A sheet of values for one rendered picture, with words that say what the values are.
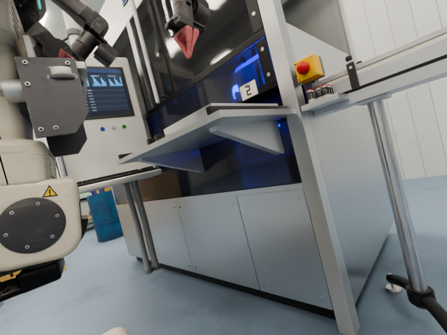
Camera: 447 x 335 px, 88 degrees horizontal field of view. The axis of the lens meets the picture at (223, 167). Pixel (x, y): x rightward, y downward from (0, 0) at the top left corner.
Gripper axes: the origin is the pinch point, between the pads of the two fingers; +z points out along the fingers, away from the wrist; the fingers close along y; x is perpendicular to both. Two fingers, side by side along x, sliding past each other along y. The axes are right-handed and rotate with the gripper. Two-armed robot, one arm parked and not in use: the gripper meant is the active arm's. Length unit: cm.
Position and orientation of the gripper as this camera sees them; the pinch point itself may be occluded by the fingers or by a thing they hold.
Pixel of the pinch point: (188, 54)
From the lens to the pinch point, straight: 75.6
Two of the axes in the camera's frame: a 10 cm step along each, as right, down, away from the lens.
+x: -6.9, 1.5, 7.0
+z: 1.3, 9.9, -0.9
